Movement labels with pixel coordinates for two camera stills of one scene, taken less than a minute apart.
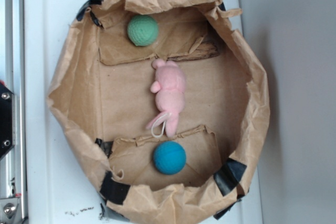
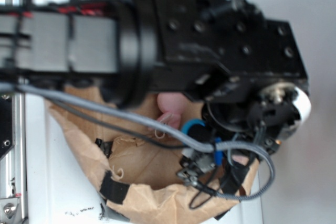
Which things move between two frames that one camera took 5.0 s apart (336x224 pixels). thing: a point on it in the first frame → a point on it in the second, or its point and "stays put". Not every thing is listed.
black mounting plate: (6, 119) stays put
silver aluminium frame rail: (13, 167) stays put
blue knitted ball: (169, 157) → (190, 123)
